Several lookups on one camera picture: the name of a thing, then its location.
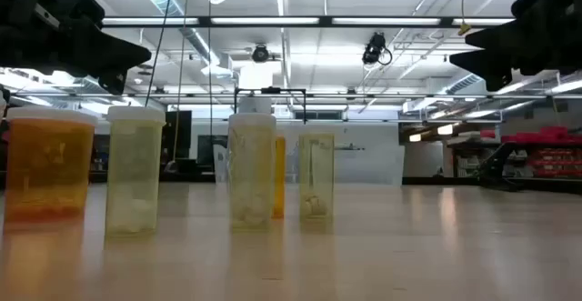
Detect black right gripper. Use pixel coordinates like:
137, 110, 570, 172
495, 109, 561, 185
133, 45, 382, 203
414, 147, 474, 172
449, 0, 582, 92

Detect white cabinet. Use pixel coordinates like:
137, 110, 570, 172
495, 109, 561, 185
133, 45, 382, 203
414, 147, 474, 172
238, 95, 273, 115

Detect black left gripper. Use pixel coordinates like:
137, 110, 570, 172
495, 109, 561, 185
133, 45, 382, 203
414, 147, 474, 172
0, 0, 153, 95

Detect black angled stand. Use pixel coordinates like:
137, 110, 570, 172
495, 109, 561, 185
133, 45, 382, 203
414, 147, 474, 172
475, 141, 524, 191

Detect black monitor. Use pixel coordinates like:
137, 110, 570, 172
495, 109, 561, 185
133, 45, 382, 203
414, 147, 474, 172
166, 109, 193, 161

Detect slim orange pill bottle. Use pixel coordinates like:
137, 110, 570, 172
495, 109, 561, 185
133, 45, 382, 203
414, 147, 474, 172
272, 127, 287, 219

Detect tall yellow-green pill bottle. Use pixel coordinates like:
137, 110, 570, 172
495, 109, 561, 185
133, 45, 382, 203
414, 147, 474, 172
104, 105, 167, 237

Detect black ceiling camera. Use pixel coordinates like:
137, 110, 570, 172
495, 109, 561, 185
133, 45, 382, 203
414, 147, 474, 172
362, 31, 393, 66
251, 44, 270, 64

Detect thin black hanging cable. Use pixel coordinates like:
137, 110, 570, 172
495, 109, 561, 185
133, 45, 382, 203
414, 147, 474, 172
207, 0, 214, 175

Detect clear plastic bin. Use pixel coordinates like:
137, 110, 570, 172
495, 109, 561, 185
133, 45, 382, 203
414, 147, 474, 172
307, 144, 406, 187
206, 142, 305, 186

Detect orange pill bottle white cap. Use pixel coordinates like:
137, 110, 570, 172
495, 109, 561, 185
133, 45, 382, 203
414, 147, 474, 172
3, 105, 99, 224

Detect yellow hanging tag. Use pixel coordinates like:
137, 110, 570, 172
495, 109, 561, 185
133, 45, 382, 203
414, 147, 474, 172
457, 0, 473, 37

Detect black aluminium table frame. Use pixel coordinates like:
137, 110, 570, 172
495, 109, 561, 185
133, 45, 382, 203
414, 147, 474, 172
0, 169, 582, 193

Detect short yellow-green pill bottle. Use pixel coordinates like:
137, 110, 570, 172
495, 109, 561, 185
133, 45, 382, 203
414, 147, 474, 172
297, 125, 336, 223

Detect shelving with red bins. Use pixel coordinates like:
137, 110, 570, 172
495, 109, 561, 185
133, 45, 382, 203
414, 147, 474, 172
479, 125, 582, 179

